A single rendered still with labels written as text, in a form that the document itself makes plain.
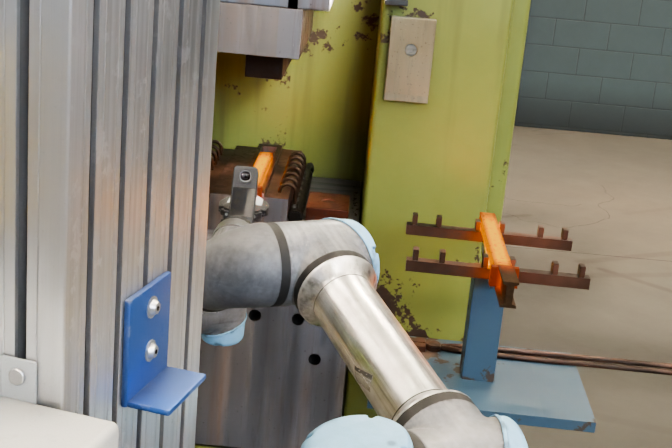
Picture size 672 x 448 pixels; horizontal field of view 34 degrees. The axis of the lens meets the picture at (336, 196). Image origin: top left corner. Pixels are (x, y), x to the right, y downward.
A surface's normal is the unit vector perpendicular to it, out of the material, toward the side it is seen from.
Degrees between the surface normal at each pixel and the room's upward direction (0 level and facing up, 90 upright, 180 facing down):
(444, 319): 90
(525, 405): 0
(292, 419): 90
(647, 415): 0
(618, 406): 0
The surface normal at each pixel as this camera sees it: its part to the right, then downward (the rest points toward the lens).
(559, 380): 0.09, -0.96
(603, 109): -0.02, 0.27
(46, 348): -0.28, 0.24
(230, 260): -0.36, -0.19
